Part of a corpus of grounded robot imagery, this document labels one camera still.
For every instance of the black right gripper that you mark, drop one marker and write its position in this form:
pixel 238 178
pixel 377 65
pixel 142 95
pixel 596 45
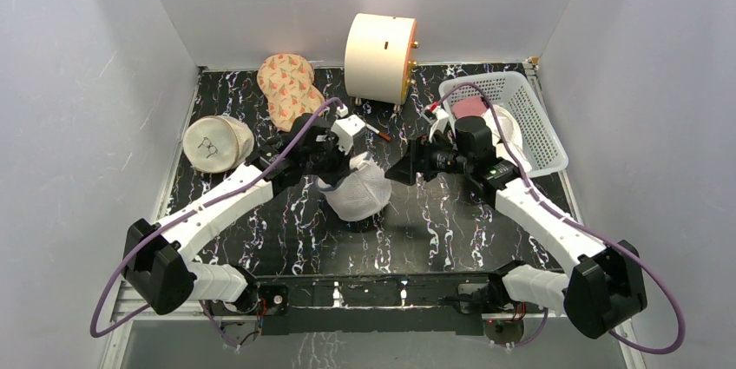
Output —
pixel 423 156

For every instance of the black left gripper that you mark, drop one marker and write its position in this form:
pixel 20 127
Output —
pixel 343 165

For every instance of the white mesh laundry bag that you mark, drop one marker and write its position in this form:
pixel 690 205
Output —
pixel 362 193

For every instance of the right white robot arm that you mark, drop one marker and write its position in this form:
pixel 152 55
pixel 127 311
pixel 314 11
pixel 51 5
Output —
pixel 597 288

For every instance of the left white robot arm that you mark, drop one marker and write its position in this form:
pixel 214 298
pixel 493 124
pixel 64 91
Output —
pixel 159 257

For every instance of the pink bra in basket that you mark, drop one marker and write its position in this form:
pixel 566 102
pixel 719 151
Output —
pixel 470 106

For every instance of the white bra in basket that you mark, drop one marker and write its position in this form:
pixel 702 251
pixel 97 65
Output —
pixel 506 136

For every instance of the cream mesh laundry bag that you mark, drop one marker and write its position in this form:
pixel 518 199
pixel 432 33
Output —
pixel 217 143

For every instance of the brown and white pen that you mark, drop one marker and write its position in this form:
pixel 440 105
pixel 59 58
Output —
pixel 379 133

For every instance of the white cylindrical drum appliance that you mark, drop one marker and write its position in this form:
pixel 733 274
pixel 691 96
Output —
pixel 378 61

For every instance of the white plastic mesh basket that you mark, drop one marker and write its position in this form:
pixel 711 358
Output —
pixel 524 121

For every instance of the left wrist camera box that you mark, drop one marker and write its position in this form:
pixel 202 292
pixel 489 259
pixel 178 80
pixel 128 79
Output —
pixel 347 129

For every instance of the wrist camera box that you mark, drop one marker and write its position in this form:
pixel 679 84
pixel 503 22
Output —
pixel 438 119
pixel 347 129

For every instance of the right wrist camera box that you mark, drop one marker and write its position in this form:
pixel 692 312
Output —
pixel 438 119

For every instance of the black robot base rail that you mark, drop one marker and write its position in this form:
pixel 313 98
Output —
pixel 384 303

